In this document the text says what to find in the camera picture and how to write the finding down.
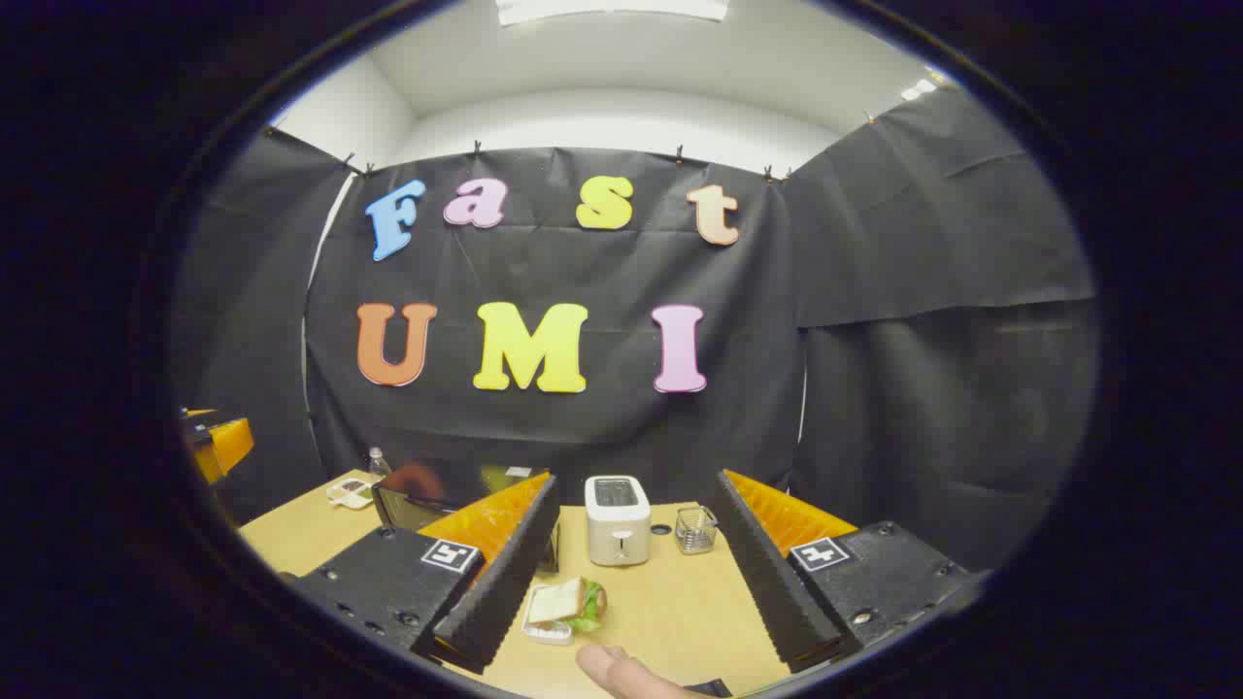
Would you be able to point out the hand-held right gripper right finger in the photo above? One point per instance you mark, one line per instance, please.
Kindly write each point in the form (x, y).
(767, 582)

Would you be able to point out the white plastic tray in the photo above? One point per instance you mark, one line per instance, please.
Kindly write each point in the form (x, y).
(544, 633)

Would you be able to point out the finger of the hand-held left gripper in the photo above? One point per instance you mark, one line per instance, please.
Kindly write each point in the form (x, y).
(231, 445)

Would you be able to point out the clear plastic bottle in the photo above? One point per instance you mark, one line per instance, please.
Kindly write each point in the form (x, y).
(377, 464)

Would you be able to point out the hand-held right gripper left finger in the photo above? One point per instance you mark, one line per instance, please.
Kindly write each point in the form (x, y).
(505, 592)

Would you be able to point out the black electric oven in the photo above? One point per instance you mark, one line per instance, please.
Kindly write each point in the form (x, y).
(427, 490)

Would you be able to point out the lettuce sandwich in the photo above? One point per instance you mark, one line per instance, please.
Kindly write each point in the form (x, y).
(568, 602)

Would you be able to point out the white toaster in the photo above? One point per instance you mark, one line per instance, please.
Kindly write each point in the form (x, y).
(618, 529)

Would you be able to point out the small white packet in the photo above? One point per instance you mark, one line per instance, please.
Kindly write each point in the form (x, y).
(348, 493)

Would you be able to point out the ceiling light panel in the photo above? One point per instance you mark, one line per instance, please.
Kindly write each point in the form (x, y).
(612, 9)

